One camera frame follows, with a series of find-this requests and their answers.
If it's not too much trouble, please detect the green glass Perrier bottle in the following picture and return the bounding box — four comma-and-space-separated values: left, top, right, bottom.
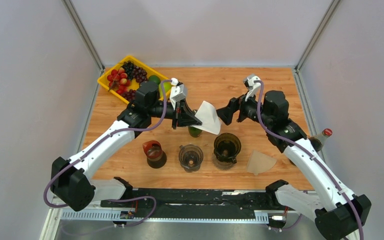
188, 125, 202, 138

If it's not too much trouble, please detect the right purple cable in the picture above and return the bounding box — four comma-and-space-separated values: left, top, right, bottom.
255, 80, 365, 240

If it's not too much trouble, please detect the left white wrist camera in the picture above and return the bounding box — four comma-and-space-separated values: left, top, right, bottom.
169, 77, 188, 110

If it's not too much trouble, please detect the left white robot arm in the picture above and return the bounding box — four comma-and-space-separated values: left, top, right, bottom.
45, 78, 202, 212

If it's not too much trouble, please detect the yellow plastic fruit tray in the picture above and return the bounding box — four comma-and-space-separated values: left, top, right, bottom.
97, 55, 168, 104

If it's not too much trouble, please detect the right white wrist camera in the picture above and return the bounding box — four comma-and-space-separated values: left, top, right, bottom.
243, 73, 261, 102

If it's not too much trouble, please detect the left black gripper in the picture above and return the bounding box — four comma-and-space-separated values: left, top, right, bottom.
148, 98, 202, 130

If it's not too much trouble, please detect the red capped soda bottle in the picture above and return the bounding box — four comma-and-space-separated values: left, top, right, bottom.
288, 128, 333, 160

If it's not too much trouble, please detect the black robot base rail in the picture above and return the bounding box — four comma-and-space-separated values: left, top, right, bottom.
100, 188, 291, 228

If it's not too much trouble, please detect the clear glass server jug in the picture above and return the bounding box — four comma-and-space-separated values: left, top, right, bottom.
212, 155, 236, 171

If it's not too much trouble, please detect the green lime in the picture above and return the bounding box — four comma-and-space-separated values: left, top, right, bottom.
148, 75, 161, 85

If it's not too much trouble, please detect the dark olive coffee dripper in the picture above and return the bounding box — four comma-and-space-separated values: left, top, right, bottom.
213, 132, 242, 165

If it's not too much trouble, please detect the dark purple grape bunch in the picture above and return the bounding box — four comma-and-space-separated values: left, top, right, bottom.
122, 60, 148, 102

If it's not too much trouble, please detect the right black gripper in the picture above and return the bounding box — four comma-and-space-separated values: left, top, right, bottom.
214, 88, 273, 128

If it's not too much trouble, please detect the white paper coffee filter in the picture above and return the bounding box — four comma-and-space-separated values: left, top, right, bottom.
192, 101, 221, 135

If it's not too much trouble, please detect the brown paper coffee filter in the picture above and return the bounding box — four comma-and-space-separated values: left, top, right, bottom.
246, 150, 277, 176

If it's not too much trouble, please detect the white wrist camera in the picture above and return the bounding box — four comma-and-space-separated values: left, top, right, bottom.
243, 73, 261, 102
169, 77, 188, 110

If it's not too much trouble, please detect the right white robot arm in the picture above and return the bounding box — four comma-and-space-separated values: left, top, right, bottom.
216, 90, 372, 240

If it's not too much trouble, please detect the small red fruits cluster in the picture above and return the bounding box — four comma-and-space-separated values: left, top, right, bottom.
107, 67, 131, 95

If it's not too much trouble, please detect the green pear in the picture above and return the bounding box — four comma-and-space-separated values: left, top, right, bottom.
158, 82, 172, 99

